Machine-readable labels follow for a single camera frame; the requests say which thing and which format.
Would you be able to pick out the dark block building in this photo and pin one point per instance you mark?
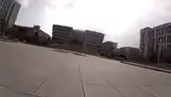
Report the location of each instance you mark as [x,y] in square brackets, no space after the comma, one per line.
[75,36]

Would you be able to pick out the low grey building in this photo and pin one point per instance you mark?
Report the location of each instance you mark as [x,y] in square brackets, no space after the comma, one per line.
[123,51]

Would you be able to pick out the low dark building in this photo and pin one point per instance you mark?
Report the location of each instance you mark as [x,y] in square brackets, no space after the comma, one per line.
[30,34]

